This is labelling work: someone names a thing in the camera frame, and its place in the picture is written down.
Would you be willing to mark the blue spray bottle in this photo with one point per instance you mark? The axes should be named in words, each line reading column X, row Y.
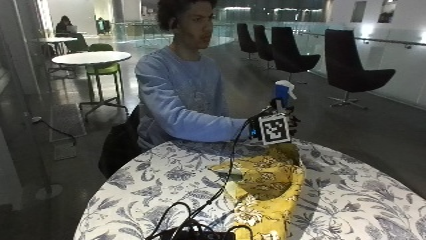
column 281, row 91

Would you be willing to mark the white marker cube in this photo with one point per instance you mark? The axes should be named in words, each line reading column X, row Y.
column 274, row 129

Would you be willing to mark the black lounge chair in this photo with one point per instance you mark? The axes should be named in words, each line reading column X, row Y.
column 287, row 53
column 245, row 38
column 262, row 45
column 350, row 70

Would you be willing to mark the yellow floral fabric bag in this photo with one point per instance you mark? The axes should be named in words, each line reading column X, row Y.
column 266, row 186

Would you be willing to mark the person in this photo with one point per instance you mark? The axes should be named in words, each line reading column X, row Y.
column 64, row 25
column 181, row 86

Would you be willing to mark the blue floral tablecloth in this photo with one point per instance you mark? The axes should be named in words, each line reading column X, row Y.
column 354, row 200

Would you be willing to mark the black jacket on chair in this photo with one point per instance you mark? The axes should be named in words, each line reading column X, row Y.
column 120, row 143

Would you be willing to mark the black device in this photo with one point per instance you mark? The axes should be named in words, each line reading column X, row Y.
column 199, row 235

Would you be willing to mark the green chair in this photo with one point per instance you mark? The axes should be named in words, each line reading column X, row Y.
column 104, row 68

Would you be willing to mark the white round table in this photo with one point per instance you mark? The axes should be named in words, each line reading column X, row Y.
column 54, row 40
column 90, row 58

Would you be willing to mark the grey floor mat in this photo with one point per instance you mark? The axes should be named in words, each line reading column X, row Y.
column 66, row 121

